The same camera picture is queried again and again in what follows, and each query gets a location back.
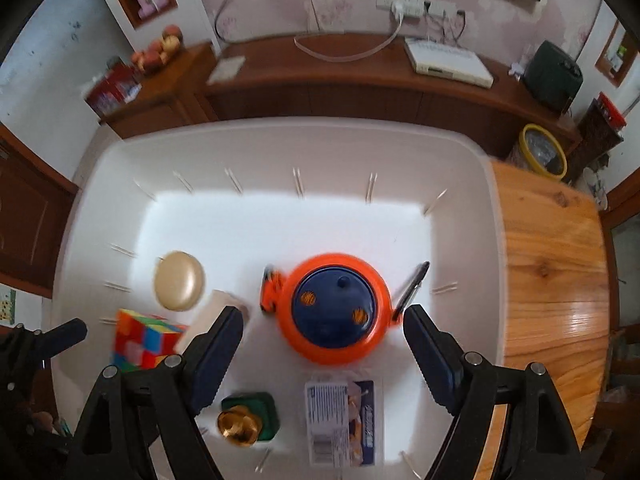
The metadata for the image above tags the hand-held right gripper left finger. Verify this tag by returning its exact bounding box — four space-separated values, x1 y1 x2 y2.
65 305 246 480

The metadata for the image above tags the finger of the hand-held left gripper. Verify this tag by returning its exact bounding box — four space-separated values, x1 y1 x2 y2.
35 318 89 358

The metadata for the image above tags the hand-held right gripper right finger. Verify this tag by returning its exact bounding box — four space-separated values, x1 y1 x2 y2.
402 304 586 480

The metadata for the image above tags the brass fitting green base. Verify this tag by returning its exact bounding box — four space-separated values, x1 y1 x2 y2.
216 391 278 447

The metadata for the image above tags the colourful puzzle cube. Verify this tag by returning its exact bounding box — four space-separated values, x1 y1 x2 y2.
111 309 188 373

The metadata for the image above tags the beige round compact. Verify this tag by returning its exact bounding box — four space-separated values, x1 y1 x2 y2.
152 251 207 312

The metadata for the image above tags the orange round reel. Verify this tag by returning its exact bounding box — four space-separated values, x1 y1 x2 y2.
260 254 431 366

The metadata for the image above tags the clear labelled plastic case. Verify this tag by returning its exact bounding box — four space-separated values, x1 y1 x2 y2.
304 379 377 466

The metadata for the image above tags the white plastic storage bin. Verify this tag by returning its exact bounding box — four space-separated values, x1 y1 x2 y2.
42 116 508 480

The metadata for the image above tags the brown wooden door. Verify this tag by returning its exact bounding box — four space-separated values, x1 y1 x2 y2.
0 125 81 291

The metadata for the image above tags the yellow trash bin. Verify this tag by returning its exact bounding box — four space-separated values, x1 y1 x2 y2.
517 123 568 181

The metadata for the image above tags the white bucket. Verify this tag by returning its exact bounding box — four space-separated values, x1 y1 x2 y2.
582 167 611 211

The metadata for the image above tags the red tissue box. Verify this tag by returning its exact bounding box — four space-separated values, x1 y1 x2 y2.
82 57 143 118

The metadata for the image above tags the small wooden side cabinet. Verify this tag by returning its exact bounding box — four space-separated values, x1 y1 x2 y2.
97 42 221 138

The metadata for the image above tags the long wooden television cabinet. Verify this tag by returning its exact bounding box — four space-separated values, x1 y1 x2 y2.
200 32 583 161

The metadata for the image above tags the dark tall canister red lid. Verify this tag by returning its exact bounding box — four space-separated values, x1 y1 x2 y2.
570 91 628 181

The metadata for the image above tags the small grey pad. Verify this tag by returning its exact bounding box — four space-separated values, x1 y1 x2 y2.
207 56 247 85

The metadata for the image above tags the bowl of peaches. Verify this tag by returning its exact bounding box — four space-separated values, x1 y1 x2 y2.
131 25 183 73

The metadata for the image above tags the white set-top box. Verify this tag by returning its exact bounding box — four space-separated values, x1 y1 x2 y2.
404 36 495 88

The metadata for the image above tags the dark green air fryer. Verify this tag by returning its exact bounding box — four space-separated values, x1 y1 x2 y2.
522 40 585 113

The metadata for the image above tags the colourful wall chart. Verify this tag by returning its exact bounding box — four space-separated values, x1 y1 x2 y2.
0 285 18 326

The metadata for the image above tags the white cable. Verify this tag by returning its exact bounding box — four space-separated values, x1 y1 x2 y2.
294 12 406 63

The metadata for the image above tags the black television cable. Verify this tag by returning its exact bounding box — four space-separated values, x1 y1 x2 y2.
214 0 256 43

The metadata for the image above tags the white wall socket strip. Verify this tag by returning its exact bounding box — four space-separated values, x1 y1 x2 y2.
376 0 458 17

